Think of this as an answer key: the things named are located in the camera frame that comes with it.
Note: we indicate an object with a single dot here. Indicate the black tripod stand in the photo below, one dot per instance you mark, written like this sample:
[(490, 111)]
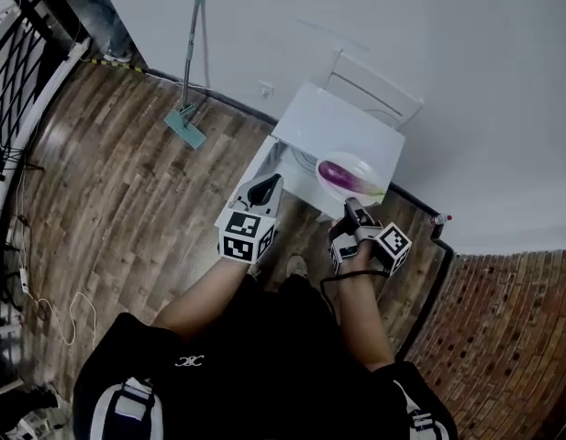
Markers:
[(7, 161)]

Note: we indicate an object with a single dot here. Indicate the white plate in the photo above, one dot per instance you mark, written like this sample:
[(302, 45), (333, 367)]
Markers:
[(328, 190)]

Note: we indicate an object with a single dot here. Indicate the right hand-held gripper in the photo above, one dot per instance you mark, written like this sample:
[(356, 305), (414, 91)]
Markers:
[(392, 245)]

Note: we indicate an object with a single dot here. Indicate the person's shoe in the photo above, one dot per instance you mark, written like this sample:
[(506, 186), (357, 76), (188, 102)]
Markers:
[(297, 266)]

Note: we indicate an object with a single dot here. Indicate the person's left forearm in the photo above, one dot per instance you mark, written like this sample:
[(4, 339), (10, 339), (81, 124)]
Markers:
[(204, 300)]

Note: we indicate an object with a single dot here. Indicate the white wall socket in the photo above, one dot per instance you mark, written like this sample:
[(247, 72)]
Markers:
[(266, 90)]

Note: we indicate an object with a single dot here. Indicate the white power strip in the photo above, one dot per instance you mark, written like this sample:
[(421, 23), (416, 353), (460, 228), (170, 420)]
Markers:
[(24, 280)]

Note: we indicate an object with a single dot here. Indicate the person's black shirt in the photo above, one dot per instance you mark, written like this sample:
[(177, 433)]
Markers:
[(264, 374)]

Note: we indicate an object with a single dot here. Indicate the red capped bottle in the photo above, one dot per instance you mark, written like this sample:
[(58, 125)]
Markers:
[(438, 219)]

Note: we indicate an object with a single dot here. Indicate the person's right forearm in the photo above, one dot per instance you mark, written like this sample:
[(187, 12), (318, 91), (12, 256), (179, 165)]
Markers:
[(362, 319)]

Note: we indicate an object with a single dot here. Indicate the black metal railing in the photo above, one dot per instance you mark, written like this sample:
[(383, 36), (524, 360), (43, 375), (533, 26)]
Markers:
[(16, 71)]

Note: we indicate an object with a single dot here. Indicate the purple eggplant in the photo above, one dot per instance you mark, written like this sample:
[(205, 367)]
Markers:
[(337, 174)]

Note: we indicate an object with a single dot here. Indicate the white microwave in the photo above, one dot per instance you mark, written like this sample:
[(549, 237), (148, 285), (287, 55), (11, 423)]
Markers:
[(337, 122)]

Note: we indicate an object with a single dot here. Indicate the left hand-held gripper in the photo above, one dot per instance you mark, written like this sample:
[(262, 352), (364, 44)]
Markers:
[(239, 238)]

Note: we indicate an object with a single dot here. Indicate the small white table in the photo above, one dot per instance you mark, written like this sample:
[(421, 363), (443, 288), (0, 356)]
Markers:
[(305, 200)]

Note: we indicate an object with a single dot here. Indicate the teal flat mop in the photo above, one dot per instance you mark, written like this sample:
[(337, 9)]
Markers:
[(186, 131)]

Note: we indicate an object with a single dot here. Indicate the person's right hand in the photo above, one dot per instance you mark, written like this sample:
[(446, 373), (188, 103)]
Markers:
[(367, 257)]

